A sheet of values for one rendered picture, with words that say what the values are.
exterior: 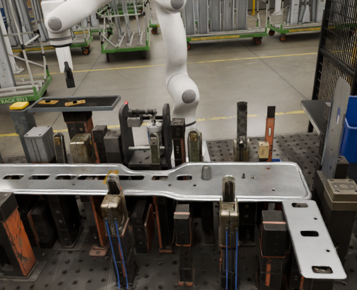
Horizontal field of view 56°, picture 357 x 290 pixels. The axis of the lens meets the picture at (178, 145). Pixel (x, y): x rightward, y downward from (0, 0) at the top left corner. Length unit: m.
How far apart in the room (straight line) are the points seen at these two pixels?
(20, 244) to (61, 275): 0.19
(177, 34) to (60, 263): 1.01
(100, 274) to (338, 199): 0.83
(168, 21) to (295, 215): 0.92
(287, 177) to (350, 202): 0.22
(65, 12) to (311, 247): 1.08
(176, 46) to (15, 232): 0.93
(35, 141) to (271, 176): 0.89
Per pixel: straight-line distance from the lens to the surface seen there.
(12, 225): 1.26
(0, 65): 5.31
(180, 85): 1.47
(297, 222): 1.00
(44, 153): 1.42
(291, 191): 1.11
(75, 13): 1.32
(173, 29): 1.46
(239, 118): 1.22
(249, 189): 1.11
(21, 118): 1.62
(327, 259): 0.92
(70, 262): 1.38
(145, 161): 1.35
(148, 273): 1.26
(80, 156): 1.35
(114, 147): 1.33
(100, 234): 1.33
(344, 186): 1.08
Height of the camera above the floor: 1.64
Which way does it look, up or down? 28 degrees down
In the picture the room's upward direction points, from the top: 4 degrees counter-clockwise
